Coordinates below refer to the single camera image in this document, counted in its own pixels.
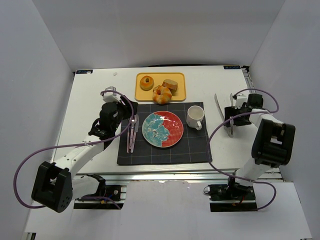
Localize white ceramic mug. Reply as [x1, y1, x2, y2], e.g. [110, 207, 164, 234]
[186, 105, 205, 131]

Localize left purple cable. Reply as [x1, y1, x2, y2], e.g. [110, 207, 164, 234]
[13, 90, 134, 209]

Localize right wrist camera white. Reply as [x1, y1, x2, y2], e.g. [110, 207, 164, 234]
[232, 93, 248, 109]

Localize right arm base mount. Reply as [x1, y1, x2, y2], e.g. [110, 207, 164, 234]
[203, 184, 258, 213]

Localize twisted orange bread ring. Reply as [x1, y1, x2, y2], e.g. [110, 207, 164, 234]
[152, 84, 173, 105]

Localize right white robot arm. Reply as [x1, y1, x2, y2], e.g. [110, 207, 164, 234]
[224, 93, 296, 196]

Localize purple cable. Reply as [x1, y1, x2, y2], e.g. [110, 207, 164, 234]
[13, 90, 134, 209]
[206, 87, 280, 211]

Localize yellow plastic tray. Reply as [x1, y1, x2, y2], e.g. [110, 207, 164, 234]
[134, 72, 188, 102]

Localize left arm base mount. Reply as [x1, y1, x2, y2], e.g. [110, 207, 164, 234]
[72, 174, 127, 210]

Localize dark checked placemat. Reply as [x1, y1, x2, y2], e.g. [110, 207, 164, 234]
[117, 102, 210, 166]

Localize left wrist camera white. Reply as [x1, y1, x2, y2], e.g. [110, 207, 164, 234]
[100, 86, 121, 103]

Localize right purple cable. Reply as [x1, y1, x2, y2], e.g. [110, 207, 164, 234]
[206, 87, 280, 211]

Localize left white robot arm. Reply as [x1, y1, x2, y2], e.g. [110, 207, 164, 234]
[31, 98, 139, 213]

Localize red and teal plate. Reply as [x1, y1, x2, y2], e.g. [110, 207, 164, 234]
[141, 111, 184, 148]

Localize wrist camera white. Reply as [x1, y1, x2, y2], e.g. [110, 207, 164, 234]
[232, 93, 248, 109]
[100, 86, 121, 103]

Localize round glazed bun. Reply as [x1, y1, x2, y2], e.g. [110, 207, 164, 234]
[139, 75, 154, 91]

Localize pink handled spoon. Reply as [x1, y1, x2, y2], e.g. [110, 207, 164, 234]
[126, 117, 135, 153]

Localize sliced bread piece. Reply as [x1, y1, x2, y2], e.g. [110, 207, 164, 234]
[162, 79, 178, 95]

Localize metal food tongs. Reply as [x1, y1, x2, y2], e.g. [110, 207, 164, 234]
[214, 93, 234, 138]

